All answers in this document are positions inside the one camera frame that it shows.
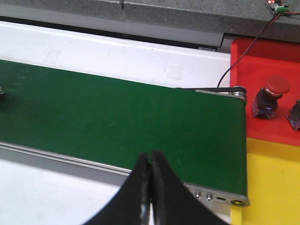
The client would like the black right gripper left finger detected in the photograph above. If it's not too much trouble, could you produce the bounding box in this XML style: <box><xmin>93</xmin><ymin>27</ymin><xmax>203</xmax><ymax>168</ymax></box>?
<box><xmin>85</xmin><ymin>153</ymin><xmax>150</xmax><ymax>225</ymax></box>

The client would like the green conveyor belt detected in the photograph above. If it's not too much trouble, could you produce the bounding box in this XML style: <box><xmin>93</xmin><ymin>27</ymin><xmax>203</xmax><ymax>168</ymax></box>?
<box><xmin>0</xmin><ymin>60</ymin><xmax>247</xmax><ymax>196</ymax></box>

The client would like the grey stone counter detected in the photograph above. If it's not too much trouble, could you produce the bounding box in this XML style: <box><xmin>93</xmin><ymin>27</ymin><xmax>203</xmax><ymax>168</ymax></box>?
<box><xmin>0</xmin><ymin>0</ymin><xmax>300</xmax><ymax>51</ymax></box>

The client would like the small sensor circuit board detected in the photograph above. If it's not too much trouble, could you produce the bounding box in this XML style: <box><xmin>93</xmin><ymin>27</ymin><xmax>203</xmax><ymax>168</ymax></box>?
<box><xmin>265</xmin><ymin>0</ymin><xmax>289</xmax><ymax>15</ymax></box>

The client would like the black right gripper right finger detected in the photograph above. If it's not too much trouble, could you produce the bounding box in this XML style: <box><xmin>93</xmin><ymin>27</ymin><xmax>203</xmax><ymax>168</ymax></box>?
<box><xmin>151</xmin><ymin>151</ymin><xmax>227</xmax><ymax>225</ymax></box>

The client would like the red mushroom push button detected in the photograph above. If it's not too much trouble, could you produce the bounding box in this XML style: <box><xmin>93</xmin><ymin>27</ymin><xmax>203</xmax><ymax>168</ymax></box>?
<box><xmin>286</xmin><ymin>99</ymin><xmax>300</xmax><ymax>131</ymax></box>
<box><xmin>252</xmin><ymin>75</ymin><xmax>291</xmax><ymax>120</ymax></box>

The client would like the yellow plastic bin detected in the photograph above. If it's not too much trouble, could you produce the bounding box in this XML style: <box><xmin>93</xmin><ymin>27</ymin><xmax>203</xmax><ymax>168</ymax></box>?
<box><xmin>231</xmin><ymin>138</ymin><xmax>300</xmax><ymax>225</ymax></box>

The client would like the red plastic bin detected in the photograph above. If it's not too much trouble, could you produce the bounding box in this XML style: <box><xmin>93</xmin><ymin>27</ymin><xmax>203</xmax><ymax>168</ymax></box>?
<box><xmin>230</xmin><ymin>39</ymin><xmax>300</xmax><ymax>146</ymax></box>

